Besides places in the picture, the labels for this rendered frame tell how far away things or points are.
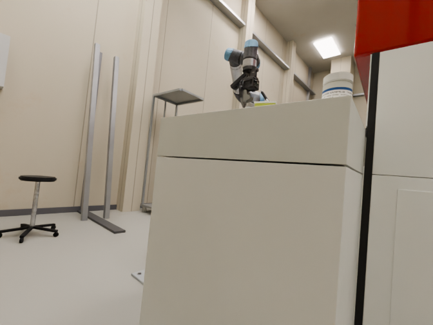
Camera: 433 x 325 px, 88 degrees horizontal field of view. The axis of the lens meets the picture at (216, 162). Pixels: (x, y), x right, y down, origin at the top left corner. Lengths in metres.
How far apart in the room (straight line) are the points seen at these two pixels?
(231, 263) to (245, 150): 0.31
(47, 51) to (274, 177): 3.71
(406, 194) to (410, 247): 0.15
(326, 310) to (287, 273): 0.10
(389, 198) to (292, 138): 0.41
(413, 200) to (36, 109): 3.77
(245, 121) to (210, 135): 0.13
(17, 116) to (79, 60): 1.14
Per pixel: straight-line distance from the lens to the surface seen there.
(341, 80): 0.67
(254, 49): 1.34
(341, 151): 0.53
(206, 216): 0.69
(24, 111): 3.76
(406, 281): 0.90
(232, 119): 0.65
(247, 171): 0.60
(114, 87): 3.76
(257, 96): 1.71
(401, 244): 0.88
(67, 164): 3.83
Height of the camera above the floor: 0.78
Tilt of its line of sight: 2 degrees up
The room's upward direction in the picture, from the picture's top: 5 degrees clockwise
